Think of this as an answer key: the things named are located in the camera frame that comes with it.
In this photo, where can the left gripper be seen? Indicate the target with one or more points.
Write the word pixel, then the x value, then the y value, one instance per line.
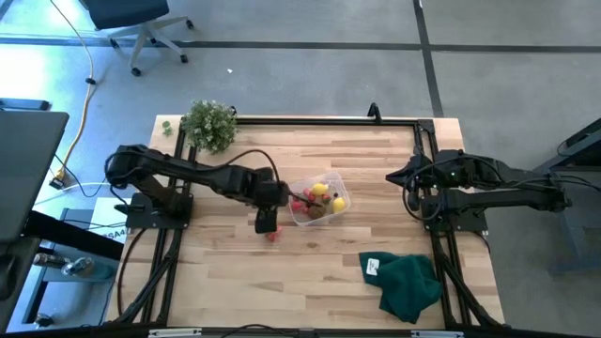
pixel 266 220

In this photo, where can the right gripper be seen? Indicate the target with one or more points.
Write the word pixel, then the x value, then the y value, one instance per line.
pixel 429 176

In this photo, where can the pink toy raspberry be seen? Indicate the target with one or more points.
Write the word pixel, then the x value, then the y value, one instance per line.
pixel 280 229

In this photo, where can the strawberry with pale leaves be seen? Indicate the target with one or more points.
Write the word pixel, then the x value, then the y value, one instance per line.
pixel 308 193

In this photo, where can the yellow toy lemon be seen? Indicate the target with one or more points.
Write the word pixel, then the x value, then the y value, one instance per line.
pixel 319 188

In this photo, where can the clear plastic container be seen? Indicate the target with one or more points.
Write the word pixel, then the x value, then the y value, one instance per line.
pixel 342 183

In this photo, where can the strawberry with green leaves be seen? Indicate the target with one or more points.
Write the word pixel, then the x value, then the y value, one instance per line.
pixel 326 197

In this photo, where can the smooth yellow toy fruit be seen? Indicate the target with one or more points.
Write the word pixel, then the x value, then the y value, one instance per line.
pixel 338 204

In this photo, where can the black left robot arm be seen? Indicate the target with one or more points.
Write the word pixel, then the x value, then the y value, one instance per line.
pixel 188 169

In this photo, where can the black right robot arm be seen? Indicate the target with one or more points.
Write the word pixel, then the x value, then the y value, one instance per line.
pixel 507 176

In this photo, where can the dark green cloth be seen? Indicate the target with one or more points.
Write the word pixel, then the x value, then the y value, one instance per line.
pixel 408 286

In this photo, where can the potted green plant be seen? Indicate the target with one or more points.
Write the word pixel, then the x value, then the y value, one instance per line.
pixel 209 124

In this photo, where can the small green plant sprig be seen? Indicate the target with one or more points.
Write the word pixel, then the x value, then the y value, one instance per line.
pixel 166 127

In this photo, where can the white printed sheet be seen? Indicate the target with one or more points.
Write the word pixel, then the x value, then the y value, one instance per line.
pixel 108 220

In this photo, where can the dark metal table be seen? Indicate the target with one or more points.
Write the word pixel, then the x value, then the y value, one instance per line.
pixel 582 141

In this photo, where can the metal water bottle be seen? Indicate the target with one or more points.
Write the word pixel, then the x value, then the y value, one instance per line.
pixel 77 266

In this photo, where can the grey desk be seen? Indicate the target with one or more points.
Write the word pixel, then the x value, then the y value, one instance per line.
pixel 28 173

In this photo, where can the office chair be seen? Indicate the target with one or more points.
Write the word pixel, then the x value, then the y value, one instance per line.
pixel 127 11

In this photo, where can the black frame clamp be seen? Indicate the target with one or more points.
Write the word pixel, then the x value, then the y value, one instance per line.
pixel 233 111
pixel 374 111

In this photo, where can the silver frame bracket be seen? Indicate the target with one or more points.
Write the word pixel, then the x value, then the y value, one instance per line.
pixel 436 333
pixel 174 332

